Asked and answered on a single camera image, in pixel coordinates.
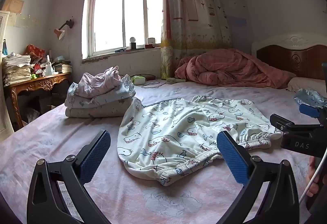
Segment thin dark cable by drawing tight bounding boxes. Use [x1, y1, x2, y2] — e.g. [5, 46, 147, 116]
[142, 74, 166, 88]

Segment carved wooden desk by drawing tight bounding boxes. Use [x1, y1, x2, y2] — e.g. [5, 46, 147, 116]
[4, 72, 72, 128]

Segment white panelled cabinet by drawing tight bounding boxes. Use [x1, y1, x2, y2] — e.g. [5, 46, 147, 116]
[0, 10, 16, 141]

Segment tree print curtain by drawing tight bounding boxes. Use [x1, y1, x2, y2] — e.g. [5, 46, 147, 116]
[160, 0, 233, 79]

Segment white plastic bottle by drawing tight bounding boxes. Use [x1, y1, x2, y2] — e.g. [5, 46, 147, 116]
[45, 55, 53, 76]

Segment folded beige speckled cloth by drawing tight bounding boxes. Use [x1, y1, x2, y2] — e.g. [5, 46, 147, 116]
[65, 97, 133, 118]

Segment pink quilt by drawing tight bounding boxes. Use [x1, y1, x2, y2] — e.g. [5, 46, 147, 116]
[174, 49, 297, 89]

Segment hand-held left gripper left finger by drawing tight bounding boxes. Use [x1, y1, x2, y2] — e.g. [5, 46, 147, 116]
[27, 130, 111, 224]

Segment brown paper wall poster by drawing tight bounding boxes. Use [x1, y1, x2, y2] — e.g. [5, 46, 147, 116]
[5, 0, 25, 14]

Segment white and brown wooden headboard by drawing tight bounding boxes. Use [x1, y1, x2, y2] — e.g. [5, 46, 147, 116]
[252, 33, 327, 80]

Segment cartoon cat print pants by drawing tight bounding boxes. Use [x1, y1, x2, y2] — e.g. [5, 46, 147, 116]
[117, 95, 281, 187]

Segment pale pillow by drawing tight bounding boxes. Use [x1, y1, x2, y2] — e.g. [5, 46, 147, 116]
[286, 77, 327, 94]

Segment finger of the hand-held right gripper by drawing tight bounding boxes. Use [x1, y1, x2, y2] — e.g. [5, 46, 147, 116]
[299, 103, 327, 119]
[270, 114, 322, 135]

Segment stack of papers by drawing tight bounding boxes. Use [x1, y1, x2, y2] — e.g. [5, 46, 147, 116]
[2, 53, 32, 86]

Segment cardboard box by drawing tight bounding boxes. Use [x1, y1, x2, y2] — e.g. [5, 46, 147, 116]
[38, 96, 64, 115]

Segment pile of books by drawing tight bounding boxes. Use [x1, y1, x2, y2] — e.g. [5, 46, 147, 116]
[52, 60, 73, 74]

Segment stack of folded clothes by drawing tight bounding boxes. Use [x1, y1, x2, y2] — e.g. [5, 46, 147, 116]
[64, 74, 136, 108]

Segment person's right hand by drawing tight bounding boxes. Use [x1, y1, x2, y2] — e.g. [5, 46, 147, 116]
[307, 156, 323, 197]

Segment pink wall lamp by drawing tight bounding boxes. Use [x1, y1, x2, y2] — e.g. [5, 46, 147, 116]
[54, 19, 74, 40]

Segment white cable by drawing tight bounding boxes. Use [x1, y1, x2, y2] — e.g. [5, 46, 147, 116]
[299, 147, 327, 204]

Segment crumpled pink garment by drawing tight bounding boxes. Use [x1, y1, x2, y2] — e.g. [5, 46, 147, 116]
[77, 66, 123, 98]

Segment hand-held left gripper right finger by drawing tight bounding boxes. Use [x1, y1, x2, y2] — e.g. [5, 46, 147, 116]
[217, 131, 300, 224]

